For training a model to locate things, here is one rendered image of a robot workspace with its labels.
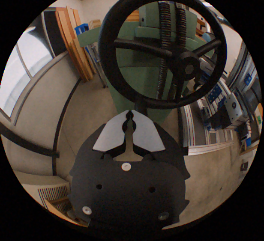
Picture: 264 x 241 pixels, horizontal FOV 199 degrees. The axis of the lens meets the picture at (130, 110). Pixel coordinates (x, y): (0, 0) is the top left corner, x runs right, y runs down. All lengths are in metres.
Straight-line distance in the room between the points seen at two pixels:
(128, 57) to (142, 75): 0.11
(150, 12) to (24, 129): 1.31
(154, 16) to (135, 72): 0.24
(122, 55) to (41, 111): 1.22
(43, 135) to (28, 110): 0.40
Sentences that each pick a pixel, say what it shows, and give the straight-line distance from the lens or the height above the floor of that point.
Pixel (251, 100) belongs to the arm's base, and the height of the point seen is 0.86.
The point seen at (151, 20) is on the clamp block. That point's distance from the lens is 0.21.
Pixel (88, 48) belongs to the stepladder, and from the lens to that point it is 1.18.
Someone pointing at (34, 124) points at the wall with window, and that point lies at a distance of 1.26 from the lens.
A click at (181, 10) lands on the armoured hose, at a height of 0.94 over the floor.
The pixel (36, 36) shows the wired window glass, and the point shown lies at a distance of 1.74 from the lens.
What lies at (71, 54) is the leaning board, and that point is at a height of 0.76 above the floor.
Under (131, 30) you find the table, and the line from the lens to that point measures 0.30.
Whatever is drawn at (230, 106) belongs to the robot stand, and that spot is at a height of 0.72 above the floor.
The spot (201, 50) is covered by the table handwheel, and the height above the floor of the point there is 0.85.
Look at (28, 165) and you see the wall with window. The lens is 1.32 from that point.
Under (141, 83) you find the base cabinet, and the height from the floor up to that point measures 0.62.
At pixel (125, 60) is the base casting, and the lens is 0.32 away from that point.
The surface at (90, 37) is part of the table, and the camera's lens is 0.33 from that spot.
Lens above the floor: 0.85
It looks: 57 degrees down
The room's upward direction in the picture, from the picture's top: 5 degrees counter-clockwise
